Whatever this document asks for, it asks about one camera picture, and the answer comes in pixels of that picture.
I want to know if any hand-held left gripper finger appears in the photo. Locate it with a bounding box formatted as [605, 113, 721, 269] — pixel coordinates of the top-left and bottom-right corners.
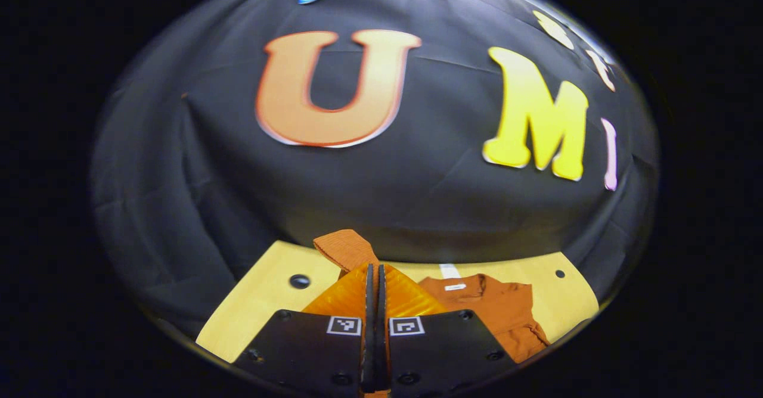
[232, 263, 377, 397]
[376, 263, 520, 397]

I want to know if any orange knit garment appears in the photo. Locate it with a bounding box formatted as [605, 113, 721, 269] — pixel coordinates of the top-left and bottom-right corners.
[313, 229, 551, 364]

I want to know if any black backdrop cloth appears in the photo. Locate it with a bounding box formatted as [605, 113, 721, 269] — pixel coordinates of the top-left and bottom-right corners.
[89, 0, 660, 340]

